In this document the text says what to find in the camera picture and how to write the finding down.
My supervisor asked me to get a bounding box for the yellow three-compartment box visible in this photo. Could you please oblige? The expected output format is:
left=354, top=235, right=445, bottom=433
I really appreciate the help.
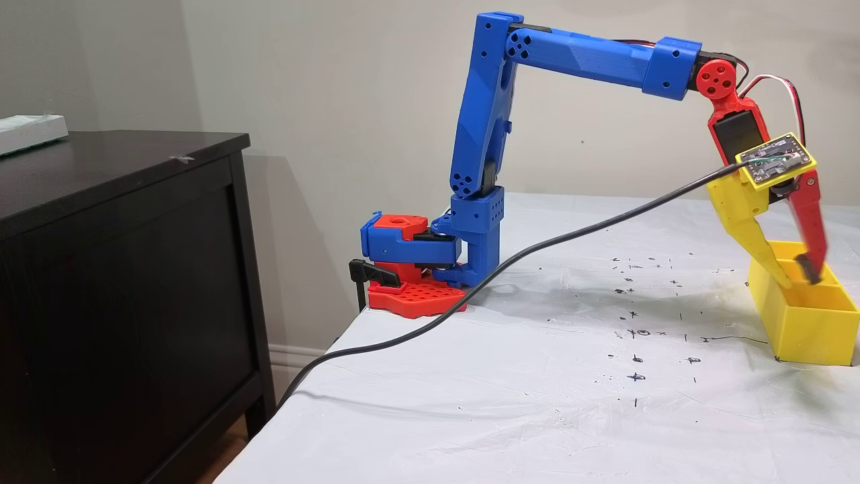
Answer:
left=748, top=239, right=860, bottom=367

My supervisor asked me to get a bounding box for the flat white box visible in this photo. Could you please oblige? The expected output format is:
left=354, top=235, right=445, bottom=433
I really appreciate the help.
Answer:
left=0, top=114, right=70, bottom=157

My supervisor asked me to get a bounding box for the white plastic table cover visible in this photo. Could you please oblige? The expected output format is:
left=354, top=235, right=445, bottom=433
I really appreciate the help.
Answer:
left=214, top=192, right=860, bottom=484

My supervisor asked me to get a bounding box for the black table clamp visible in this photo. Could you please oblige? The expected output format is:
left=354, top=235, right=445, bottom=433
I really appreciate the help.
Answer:
left=348, top=258, right=402, bottom=314

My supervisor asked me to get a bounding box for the dark wooden cabinet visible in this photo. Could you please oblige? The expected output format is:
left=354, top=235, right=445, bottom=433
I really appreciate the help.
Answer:
left=0, top=130, right=277, bottom=484

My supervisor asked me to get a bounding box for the camera board on yellow mount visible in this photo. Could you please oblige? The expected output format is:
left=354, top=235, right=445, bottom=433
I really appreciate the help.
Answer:
left=734, top=132, right=818, bottom=192

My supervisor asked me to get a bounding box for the looped thin servo cable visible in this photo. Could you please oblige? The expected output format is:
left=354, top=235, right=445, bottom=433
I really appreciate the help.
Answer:
left=736, top=57, right=806, bottom=145

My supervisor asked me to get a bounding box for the thick black camera cable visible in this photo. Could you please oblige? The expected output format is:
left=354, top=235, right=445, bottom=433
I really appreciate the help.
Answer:
left=274, top=161, right=750, bottom=407

